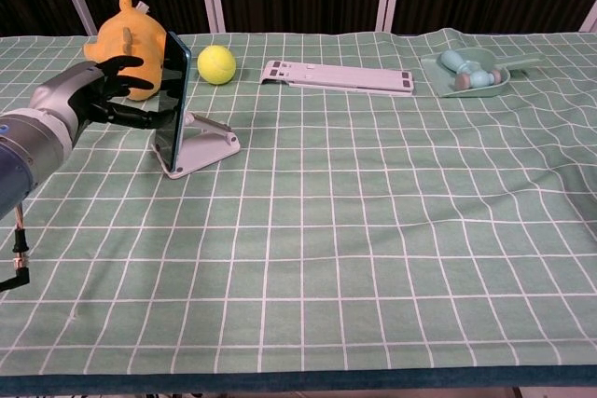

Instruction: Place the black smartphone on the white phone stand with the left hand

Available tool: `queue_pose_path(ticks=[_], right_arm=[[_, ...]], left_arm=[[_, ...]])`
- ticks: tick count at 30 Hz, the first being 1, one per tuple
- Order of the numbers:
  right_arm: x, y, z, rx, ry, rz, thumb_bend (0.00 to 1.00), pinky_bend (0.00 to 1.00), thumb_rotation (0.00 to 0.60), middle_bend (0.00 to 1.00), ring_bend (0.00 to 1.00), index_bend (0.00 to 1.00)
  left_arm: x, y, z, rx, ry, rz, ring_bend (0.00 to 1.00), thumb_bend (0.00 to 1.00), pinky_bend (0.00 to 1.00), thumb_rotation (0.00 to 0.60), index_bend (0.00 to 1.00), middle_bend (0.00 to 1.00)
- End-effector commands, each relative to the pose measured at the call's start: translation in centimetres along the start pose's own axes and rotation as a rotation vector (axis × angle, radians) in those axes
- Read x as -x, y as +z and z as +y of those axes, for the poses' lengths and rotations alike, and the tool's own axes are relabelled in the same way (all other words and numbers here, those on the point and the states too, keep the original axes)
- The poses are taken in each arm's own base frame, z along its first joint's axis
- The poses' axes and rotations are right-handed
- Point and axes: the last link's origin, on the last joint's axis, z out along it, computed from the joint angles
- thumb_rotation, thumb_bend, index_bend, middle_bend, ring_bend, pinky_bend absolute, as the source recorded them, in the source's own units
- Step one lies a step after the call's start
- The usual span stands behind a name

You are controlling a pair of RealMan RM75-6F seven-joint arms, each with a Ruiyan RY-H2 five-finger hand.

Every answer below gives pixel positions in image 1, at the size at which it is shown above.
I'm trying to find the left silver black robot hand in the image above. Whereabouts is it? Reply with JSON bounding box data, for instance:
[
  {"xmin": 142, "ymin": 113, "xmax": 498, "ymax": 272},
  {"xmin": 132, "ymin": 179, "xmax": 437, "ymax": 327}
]
[{"xmin": 30, "ymin": 55, "xmax": 181, "ymax": 138}]

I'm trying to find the black smartphone with blue case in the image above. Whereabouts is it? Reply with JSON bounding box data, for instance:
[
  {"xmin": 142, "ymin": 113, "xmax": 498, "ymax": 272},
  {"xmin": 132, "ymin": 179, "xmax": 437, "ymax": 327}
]
[{"xmin": 153, "ymin": 30, "xmax": 192, "ymax": 172}]

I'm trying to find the white folding phone stand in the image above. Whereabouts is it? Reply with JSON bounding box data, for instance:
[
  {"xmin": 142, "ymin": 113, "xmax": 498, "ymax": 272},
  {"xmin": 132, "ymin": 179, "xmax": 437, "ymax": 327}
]
[{"xmin": 149, "ymin": 111, "xmax": 243, "ymax": 180}]

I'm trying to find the white folded laptop stand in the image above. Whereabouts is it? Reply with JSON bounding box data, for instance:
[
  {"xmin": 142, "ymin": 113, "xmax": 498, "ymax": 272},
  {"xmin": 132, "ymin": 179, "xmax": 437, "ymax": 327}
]
[{"xmin": 259, "ymin": 60, "xmax": 416, "ymax": 98}]

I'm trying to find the orange plush toy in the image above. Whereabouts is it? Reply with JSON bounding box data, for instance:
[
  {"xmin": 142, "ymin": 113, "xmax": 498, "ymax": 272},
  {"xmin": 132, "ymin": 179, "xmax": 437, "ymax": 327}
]
[{"xmin": 83, "ymin": 0, "xmax": 170, "ymax": 103}]

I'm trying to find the yellow tennis ball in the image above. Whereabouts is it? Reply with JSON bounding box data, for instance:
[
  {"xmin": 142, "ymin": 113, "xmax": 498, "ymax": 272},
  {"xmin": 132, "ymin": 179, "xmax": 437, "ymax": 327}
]
[{"xmin": 196, "ymin": 45, "xmax": 237, "ymax": 87}]

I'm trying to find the green checkered tablecloth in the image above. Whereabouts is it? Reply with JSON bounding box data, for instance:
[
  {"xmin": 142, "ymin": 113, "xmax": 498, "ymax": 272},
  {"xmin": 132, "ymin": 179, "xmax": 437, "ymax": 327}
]
[{"xmin": 0, "ymin": 27, "xmax": 597, "ymax": 394}]

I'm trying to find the light blue toy hammer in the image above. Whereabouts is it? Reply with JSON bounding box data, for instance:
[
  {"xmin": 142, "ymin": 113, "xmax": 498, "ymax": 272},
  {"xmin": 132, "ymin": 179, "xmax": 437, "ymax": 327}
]
[{"xmin": 439, "ymin": 48, "xmax": 504, "ymax": 91}]

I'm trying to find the green plastic dustpan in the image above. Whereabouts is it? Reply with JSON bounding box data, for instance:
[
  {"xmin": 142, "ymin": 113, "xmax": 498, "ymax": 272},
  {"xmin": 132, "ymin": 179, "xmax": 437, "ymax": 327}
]
[{"xmin": 419, "ymin": 48, "xmax": 547, "ymax": 99}]

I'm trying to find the black arm cable with connector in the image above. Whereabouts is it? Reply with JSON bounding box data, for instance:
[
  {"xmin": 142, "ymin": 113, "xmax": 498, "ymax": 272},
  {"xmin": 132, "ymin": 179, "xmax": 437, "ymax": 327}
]
[{"xmin": 0, "ymin": 204, "xmax": 32, "ymax": 293}]

